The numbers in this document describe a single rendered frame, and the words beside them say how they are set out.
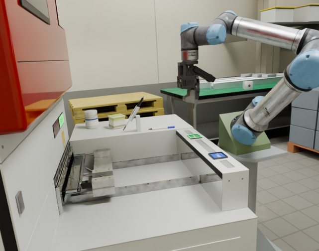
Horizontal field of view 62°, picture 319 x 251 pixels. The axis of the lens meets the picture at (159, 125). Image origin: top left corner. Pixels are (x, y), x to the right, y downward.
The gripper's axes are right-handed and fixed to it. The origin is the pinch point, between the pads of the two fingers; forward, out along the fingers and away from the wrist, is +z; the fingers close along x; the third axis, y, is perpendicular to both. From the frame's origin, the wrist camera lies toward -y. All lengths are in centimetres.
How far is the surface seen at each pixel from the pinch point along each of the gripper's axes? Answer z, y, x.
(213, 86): 24, -111, -236
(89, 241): 29, 49, 43
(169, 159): 27.3, 11.3, -7.9
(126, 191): 27.2, 35.5, 19.1
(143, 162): 27.0, 24.7, -7.9
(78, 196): 26, 53, 19
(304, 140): 90, -199, -160
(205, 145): 15.1, 0.1, 12.0
